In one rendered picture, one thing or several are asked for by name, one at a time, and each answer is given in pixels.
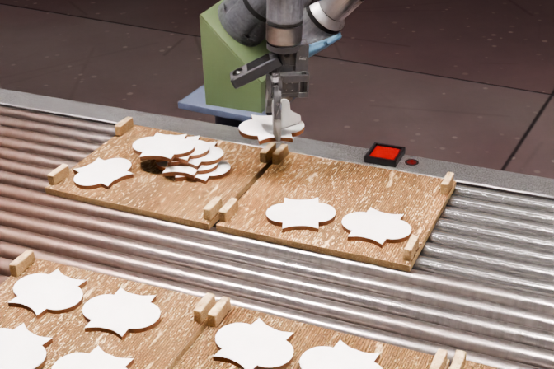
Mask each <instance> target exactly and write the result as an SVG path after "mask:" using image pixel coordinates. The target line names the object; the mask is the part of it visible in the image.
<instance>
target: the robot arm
mask: <svg viewBox="0 0 554 369"><path fill-rule="evenodd" d="M363 1H364V0H224V1H223V2H222V3H221V4H220V5H219V6H218V19H219V20H220V22H221V24H222V26H223V28H224V29H225V31H226V32H227V33H228V34H229V35H230V36H231V37H233V38H234V39H235V40H236V41H237V42H239V43H240V44H243V45H245V46H249V47H255V46H257V45H258V44H259V43H260V42H262V41H263V40H264V38H266V40H267V41H266V48H267V49H268V50H269V51H270V52H269V53H268V54H265V55H263V56H261V57H259V58H257V59H255V60H253V61H251V62H249V63H247V64H245V65H243V66H241V67H239V68H237V69H235V70H233V71H231V72H230V80H231V83H232V85H233V87H234V88H235V89H237V88H239V87H241V86H245V85H246V84H248V83H250V82H253V81H255V80H256V79H258V78H260V77H263V76H264V75H266V84H265V113H266V114H267V115H272V124H273V135H274V137H275V139H276V141H277V142H280V140H281V129H284V128H288V127H291V126H294V125H296V124H299V123H300V121H301V116H300V114H297V113H295V112H293V111H292V110H291V109H290V103H289V102H290V101H292V99H293V97H297V98H304V97H308V92H309V73H308V58H310V57H312V56H313V55H314V54H317V53H319V52H320V51H322V50H324V49H325V48H327V47H328V46H330V45H331V44H333V43H335V42H336V41H337V40H339V39H340V38H341V37H342V35H341V32H340V30H341V29H342V28H343V27H344V25H345V18H346V17H347V16H348V15H349V14H350V13H351V12H352V11H353V10H354V9H355V8H356V7H358V6H359V5H360V4H361V3H362V2H363ZM307 84H308V85H307ZM281 110H282V113H281Z"/></svg>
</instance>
